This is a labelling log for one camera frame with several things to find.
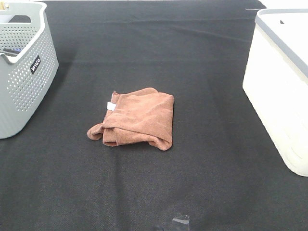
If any brown towel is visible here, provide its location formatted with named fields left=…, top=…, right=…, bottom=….
left=87, top=88, right=174, bottom=151

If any white storage bin grey rim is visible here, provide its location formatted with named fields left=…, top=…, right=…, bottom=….
left=243, top=9, right=308, bottom=177

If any grey perforated laundry basket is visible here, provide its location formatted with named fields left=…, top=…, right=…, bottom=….
left=0, top=0, right=59, bottom=139

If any dark item in basket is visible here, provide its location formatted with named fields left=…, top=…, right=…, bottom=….
left=0, top=48, right=21, bottom=57

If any black table mat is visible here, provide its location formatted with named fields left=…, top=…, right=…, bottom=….
left=0, top=0, right=308, bottom=231

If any clear tape piece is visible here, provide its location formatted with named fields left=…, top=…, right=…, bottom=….
left=172, top=215, right=190, bottom=225

